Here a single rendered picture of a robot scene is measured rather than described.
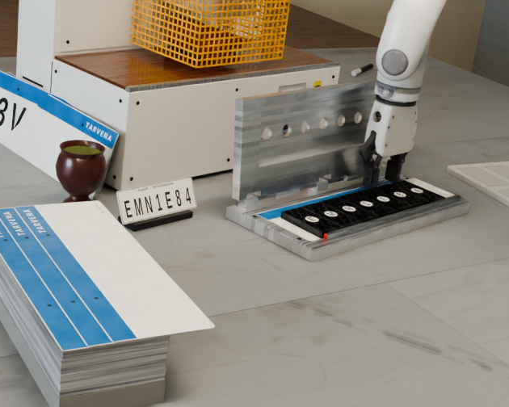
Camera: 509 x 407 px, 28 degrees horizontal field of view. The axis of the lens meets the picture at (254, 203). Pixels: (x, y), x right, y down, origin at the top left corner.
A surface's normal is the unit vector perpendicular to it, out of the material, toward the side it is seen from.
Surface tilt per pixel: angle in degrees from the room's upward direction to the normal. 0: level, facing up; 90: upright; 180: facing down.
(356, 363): 0
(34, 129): 69
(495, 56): 90
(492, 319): 0
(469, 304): 0
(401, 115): 86
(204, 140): 90
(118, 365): 90
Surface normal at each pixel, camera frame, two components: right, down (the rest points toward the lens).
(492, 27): -0.83, 0.11
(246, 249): 0.12, -0.92
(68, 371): 0.47, 0.37
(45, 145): -0.66, -0.19
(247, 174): 0.70, 0.22
